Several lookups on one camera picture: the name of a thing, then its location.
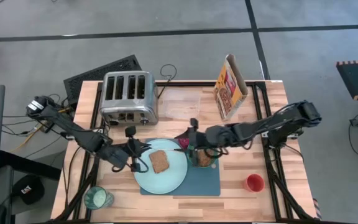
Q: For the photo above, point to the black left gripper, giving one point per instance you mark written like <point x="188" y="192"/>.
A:
<point x="135" y="152"/>

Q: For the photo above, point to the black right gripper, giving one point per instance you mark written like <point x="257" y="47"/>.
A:
<point x="199" y="138"/>

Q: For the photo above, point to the brown toast slice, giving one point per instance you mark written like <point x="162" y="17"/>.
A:
<point x="159" y="161"/>

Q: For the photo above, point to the green bowl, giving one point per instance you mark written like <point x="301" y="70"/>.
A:
<point x="215" y="160"/>

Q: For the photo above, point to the light blue plate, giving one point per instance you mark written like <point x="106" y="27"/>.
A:
<point x="166" y="182"/>

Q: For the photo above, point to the yellow raisin bran cereal box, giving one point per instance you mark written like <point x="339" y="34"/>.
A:
<point x="232" y="93"/>

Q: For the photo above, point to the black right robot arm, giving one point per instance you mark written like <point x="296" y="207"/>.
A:
<point x="259" y="127"/>

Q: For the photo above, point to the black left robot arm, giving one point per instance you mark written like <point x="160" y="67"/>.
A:
<point x="67" y="127"/>

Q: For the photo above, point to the brown cereal flakes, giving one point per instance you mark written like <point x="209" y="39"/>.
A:
<point x="204" y="158"/>

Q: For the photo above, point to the clear plastic container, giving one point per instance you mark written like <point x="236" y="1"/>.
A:
<point x="182" y="104"/>

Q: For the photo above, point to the spilled cereal flake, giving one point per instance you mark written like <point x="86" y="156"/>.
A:
<point x="213" y="165"/>

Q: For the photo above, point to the blue placemat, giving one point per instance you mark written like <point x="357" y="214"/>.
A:
<point x="200" y="183"/>

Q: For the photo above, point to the silver four-slot toaster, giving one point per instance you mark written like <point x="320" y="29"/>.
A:
<point x="126" y="105"/>

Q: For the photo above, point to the green glass tumbler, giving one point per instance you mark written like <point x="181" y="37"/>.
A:
<point x="98" y="198"/>

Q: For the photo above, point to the red cup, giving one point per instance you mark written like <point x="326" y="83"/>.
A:
<point x="255" y="183"/>

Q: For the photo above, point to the black perforated panel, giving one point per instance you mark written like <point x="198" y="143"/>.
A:
<point x="79" y="82"/>

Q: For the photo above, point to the black cap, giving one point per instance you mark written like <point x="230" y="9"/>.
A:
<point x="28" y="189"/>

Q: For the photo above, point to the black aluminium table frame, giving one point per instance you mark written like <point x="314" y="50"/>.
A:
<point x="197" y="83"/>

